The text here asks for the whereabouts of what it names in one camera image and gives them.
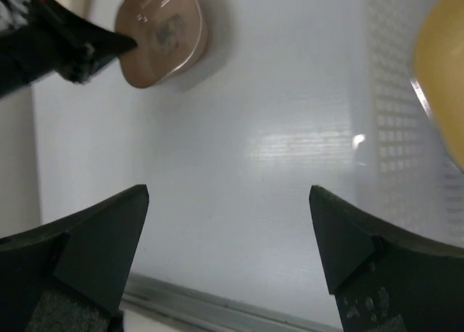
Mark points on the brown plate back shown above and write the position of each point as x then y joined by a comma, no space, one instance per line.
171,37

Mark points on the yellow plate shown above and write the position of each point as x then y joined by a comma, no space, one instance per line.
438,71

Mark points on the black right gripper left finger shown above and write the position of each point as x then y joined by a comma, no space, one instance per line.
70,274

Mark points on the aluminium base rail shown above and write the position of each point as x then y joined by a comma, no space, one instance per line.
207,311

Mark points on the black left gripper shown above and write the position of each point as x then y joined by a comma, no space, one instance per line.
39,37

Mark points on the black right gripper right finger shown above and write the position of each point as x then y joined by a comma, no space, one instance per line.
383,277

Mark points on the clear plastic bin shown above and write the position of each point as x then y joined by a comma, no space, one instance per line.
419,186

